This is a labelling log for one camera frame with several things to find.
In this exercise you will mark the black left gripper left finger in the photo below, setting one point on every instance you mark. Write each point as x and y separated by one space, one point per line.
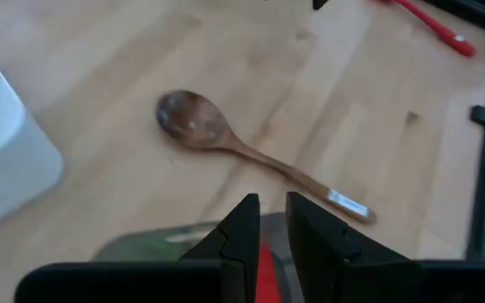
242 235

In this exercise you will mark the brown wooden spoon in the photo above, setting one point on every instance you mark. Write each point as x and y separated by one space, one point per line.
192 120

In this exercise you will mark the red silicone spoon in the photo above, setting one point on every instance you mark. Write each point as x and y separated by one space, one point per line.
436 29

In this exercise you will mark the grey metal baking pan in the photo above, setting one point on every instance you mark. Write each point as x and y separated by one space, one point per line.
273 227

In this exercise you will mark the white plastic bin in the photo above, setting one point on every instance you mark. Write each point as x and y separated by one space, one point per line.
6 160

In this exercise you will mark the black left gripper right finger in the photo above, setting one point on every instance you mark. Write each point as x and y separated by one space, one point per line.
318 244

